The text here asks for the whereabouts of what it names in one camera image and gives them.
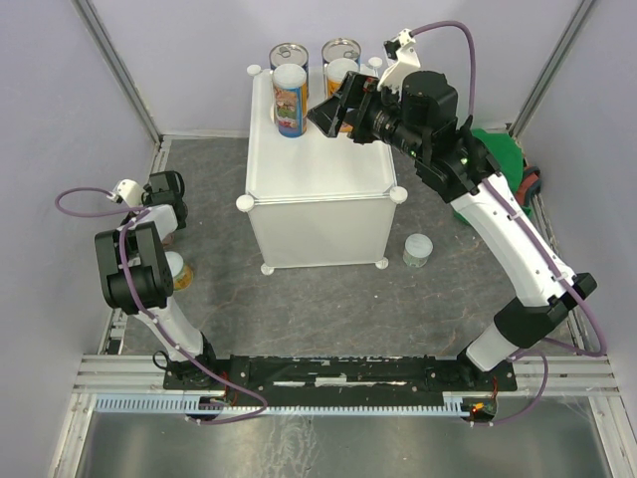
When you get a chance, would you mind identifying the white slotted cable duct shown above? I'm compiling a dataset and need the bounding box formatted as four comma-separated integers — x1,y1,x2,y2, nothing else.
94,390,472,414

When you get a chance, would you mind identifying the blue soup can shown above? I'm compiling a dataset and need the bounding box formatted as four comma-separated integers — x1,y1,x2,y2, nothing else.
321,38,361,67
269,42,310,81

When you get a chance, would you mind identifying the left aluminium corner post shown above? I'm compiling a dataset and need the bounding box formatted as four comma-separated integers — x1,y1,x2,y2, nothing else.
71,0,162,144

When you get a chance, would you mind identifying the yellow short can white lid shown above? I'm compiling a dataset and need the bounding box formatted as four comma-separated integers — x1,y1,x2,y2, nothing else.
165,251,194,291

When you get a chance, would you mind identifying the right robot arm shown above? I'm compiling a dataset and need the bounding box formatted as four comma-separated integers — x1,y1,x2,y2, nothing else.
308,71,597,389

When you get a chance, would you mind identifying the tall blue can white lid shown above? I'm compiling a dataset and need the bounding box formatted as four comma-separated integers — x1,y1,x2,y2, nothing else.
272,64,308,137

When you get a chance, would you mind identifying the green cloth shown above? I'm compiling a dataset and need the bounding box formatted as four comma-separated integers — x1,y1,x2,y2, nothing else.
472,128,524,193

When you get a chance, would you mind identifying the aluminium corner post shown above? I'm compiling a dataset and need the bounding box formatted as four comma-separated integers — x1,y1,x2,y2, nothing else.
71,0,162,144
508,0,598,139

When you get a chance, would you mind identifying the tall orange can white lid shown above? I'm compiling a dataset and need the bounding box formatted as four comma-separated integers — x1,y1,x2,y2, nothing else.
325,58,359,99

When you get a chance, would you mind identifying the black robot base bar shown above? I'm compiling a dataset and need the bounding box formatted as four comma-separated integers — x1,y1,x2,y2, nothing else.
162,354,519,405

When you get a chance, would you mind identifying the short green can clear lid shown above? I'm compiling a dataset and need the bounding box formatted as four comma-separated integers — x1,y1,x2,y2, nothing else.
403,233,433,268

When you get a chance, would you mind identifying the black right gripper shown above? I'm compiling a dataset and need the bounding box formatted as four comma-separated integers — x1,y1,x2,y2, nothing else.
307,72,427,162

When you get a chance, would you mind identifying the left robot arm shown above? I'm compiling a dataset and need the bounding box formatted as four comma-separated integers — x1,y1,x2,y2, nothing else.
95,170,220,389

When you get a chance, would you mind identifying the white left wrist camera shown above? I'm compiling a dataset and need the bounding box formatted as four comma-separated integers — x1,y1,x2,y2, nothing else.
107,179,144,207

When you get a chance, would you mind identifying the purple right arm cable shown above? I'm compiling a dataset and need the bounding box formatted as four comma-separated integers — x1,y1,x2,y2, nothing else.
410,20,609,427

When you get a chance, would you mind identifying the right aluminium corner post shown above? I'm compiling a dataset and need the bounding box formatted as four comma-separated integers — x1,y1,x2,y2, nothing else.
508,0,598,139

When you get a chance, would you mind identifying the white plastic cube cabinet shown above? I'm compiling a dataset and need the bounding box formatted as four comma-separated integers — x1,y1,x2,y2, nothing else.
236,65,408,275

